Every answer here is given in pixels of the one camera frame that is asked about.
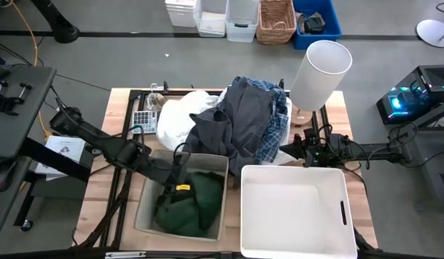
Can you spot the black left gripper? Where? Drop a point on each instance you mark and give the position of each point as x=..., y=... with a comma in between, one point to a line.
x=175, y=172

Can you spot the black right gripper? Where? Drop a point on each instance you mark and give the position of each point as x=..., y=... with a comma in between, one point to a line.
x=319, y=151

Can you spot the dark green garment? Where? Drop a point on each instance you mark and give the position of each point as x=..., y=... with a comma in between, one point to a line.
x=193, y=212

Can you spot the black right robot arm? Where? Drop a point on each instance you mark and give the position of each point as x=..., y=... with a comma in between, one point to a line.
x=369, y=151

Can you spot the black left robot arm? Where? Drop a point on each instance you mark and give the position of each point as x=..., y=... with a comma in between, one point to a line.
x=99, y=138

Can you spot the dark clothes bundle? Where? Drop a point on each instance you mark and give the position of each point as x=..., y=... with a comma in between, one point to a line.
x=313, y=24

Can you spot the blue plaid shirt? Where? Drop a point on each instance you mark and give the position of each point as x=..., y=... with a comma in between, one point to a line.
x=277, y=126

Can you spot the grey fabric storage box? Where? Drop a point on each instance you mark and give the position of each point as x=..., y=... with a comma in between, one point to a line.
x=146, y=201

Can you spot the round wooden lamp base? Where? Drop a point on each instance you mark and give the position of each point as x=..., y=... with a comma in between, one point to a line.
x=301, y=117

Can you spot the white plastic bin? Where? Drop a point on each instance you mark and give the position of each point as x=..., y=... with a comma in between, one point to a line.
x=297, y=216

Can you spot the white cylindrical lamp shade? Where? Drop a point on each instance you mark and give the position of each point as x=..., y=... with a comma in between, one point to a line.
x=320, y=75

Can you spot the grey calculator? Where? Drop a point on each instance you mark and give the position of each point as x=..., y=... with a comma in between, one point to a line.
x=145, y=121

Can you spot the clear glass flask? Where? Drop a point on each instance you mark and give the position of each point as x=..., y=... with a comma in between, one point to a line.
x=155, y=100

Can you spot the white printed paper sheet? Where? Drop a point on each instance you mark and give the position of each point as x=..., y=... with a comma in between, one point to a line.
x=63, y=151

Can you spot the brown wicker basket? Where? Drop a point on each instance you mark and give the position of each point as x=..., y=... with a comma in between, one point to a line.
x=276, y=21

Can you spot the black computer with lights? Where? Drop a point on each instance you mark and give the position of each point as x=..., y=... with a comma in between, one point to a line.
x=416, y=97

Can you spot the blue plastic crate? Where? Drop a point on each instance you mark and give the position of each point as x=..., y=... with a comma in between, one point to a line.
x=331, y=21

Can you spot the clear plastic storage box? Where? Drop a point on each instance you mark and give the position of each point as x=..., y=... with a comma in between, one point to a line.
x=241, y=21
x=211, y=19

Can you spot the white lidded storage box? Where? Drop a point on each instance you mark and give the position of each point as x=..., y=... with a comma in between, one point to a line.
x=181, y=12

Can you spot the dark grey desk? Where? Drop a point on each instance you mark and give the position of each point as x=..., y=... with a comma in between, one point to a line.
x=16, y=115

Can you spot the white round disc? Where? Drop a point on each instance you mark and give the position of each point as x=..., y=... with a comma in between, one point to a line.
x=435, y=33

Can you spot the black clamp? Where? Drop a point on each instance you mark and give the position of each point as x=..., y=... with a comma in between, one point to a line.
x=9, y=99

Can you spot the black stand foot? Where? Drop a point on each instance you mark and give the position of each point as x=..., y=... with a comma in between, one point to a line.
x=59, y=25

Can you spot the silver metal bracket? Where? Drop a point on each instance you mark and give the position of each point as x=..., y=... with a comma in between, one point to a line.
x=125, y=255

